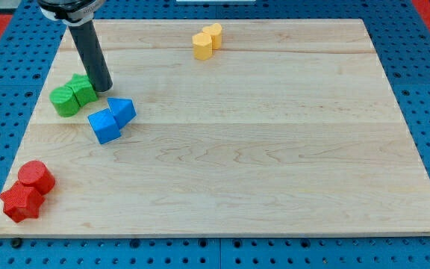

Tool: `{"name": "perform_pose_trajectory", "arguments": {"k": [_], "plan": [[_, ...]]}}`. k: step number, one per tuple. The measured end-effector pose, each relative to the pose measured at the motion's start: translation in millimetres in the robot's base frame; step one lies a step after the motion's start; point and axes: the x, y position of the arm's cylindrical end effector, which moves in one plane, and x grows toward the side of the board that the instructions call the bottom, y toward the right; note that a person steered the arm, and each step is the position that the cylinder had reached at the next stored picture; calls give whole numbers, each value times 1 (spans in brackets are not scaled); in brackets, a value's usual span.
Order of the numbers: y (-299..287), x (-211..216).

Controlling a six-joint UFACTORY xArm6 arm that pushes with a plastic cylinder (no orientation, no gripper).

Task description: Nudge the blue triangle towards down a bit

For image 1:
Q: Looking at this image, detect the red cylinder block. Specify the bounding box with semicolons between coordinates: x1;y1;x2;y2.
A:
17;160;55;194

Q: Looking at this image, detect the silver black robot wrist flange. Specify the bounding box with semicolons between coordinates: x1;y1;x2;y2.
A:
37;0;106;26

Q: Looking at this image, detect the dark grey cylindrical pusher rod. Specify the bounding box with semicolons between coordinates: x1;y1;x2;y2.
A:
69;21;113;93

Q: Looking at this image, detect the blue triangle block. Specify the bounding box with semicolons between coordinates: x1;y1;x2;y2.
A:
107;97;137;129

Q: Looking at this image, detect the yellow heart block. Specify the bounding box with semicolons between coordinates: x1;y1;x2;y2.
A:
202;22;222;50

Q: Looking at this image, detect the red star block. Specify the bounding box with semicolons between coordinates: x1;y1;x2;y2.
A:
0;182;46;223

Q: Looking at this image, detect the green star block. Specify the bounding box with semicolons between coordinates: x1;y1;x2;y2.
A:
66;74;98;107

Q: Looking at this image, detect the yellow hexagon block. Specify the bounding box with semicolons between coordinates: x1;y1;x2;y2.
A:
192;32;213;61

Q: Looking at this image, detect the blue cube block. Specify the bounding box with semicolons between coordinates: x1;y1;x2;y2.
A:
87;108;122;144

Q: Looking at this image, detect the light wooden board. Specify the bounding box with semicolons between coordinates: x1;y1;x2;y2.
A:
0;19;430;238

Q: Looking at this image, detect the green cylinder block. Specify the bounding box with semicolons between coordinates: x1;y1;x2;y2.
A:
49;86;80;117

